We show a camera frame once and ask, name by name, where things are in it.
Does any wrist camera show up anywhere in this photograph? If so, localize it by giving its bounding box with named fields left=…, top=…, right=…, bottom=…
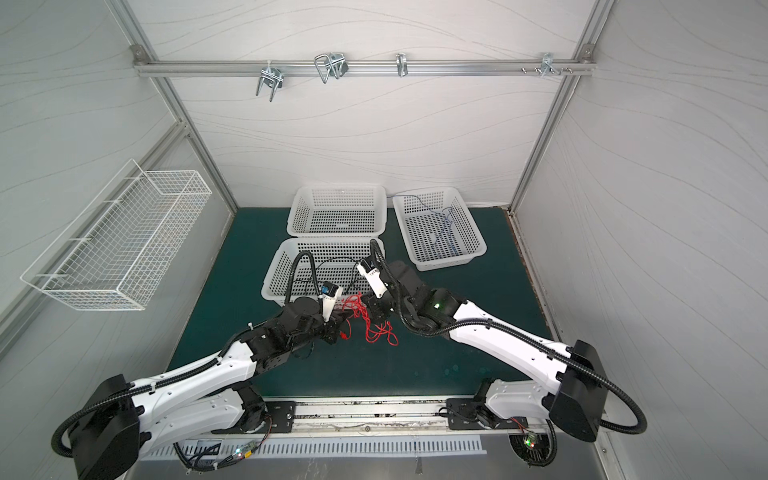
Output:
left=357, top=259, right=388, bottom=299
left=319, top=281, right=344, bottom=322

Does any back left white basket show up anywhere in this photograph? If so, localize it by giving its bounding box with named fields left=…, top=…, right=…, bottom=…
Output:
left=287, top=185, right=387, bottom=238

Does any small metal bracket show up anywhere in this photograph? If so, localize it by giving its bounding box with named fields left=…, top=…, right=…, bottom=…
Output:
left=395, top=53, right=408, bottom=78

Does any metal hook clamp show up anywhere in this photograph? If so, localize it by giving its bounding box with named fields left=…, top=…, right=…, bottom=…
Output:
left=520, top=53, right=573, bottom=77
left=255, top=66, right=284, bottom=102

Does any white slotted cable duct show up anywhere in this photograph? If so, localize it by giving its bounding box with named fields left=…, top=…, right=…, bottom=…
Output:
left=142, top=435, right=487, bottom=461

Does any red cable with clip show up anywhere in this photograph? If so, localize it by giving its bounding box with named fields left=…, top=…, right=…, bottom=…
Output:
left=335, top=292, right=400, bottom=347

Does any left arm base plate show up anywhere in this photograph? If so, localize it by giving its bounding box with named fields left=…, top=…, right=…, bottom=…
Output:
left=212, top=401, right=297, bottom=435

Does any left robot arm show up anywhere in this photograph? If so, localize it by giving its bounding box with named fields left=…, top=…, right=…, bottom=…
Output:
left=50, top=282, right=346, bottom=479

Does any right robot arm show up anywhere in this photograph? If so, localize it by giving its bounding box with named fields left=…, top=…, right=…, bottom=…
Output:
left=357, top=258, right=648, bottom=442

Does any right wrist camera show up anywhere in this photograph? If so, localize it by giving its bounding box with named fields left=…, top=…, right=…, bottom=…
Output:
left=357, top=259, right=388, bottom=299

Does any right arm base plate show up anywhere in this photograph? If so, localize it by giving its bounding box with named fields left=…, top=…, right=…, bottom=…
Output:
left=437, top=398, right=529, bottom=432

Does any metal hook clamp left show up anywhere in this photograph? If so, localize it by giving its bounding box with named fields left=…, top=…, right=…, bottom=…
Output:
left=255, top=66, right=284, bottom=102

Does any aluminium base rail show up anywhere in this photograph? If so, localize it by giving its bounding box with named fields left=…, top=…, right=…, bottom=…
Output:
left=119, top=392, right=613, bottom=442

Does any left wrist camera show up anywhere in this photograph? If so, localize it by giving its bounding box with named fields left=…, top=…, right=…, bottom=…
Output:
left=319, top=281, right=344, bottom=322

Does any metal u-bolt clamp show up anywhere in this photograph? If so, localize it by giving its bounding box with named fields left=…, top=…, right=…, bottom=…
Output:
left=313, top=52, right=349, bottom=84

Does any metal hook clamp right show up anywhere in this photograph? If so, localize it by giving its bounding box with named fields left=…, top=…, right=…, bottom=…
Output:
left=520, top=53, right=573, bottom=77

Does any blue cable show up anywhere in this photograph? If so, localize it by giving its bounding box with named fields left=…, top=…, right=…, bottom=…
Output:
left=386, top=193, right=457, bottom=247

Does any back right white basket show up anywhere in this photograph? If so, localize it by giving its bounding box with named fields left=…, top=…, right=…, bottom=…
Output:
left=391, top=187, right=487, bottom=272

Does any green table mat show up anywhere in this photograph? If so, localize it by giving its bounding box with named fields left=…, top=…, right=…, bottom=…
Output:
left=170, top=208, right=552, bottom=398

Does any aluminium cross rail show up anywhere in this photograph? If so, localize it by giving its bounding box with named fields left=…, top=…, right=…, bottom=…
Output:
left=134, top=58, right=597, bottom=78

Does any white wire wall basket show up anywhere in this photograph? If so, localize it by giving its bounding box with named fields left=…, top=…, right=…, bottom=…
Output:
left=20, top=159, right=212, bottom=312

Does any front white perforated basket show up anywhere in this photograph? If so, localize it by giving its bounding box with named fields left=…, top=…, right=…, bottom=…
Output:
left=261, top=237, right=384, bottom=306

